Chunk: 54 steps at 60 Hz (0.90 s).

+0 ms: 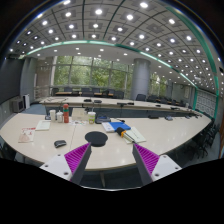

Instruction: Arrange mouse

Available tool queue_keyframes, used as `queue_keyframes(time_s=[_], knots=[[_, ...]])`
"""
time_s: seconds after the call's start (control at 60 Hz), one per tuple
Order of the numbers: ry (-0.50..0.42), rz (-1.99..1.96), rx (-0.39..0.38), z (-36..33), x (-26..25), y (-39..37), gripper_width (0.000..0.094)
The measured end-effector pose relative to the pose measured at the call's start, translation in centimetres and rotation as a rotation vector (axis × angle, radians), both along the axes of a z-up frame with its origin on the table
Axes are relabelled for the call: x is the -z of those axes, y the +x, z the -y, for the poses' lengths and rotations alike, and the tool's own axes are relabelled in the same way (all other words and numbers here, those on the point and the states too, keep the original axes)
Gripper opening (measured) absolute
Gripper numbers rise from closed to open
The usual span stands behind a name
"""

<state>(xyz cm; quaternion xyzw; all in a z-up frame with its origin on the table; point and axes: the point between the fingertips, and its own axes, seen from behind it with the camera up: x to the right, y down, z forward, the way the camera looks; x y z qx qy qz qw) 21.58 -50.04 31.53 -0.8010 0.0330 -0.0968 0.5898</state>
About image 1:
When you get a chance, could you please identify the red and white booklet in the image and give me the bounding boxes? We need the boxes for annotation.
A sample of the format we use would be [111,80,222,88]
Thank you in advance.
[18,128,35,143]

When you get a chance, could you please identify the green-sleeved paper cup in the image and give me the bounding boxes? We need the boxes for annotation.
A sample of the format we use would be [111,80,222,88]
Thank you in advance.
[88,112,96,124]

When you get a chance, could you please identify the open notebook with pen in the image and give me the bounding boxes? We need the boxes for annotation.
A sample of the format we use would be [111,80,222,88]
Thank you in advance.
[124,127,146,144]

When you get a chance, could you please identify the white notepad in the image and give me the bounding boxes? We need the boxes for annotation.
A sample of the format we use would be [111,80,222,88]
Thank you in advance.
[36,120,51,131]

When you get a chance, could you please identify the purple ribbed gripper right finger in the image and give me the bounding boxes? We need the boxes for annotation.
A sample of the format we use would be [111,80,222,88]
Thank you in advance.
[132,144,181,185]

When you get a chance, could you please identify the grey round pillar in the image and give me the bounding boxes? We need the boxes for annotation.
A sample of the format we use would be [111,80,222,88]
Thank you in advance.
[130,58,151,99]

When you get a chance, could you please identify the dark tray with items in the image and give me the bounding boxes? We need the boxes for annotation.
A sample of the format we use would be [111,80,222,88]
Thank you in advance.
[95,116,111,124]

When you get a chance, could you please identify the black computer mouse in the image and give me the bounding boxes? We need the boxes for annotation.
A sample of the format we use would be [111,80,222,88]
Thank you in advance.
[54,140,67,148]

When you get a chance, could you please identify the red thermos bottle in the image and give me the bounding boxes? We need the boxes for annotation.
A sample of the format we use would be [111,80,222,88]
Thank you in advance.
[63,104,69,123]

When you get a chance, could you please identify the grey box on floor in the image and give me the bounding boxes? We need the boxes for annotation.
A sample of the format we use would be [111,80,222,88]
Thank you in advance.
[12,99,25,113]

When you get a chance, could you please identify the blue folder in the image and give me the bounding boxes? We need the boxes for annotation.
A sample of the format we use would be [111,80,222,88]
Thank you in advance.
[109,122,131,131]

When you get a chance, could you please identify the white book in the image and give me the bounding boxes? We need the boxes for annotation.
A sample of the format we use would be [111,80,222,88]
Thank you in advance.
[102,122,114,133]

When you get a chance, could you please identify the white paper cup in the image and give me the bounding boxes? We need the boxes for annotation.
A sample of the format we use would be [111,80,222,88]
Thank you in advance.
[49,110,56,122]

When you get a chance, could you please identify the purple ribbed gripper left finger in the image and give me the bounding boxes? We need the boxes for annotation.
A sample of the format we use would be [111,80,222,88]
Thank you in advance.
[41,143,91,185]

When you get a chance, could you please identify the white lidded jar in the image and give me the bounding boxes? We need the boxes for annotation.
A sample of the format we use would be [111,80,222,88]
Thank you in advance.
[56,111,63,123]

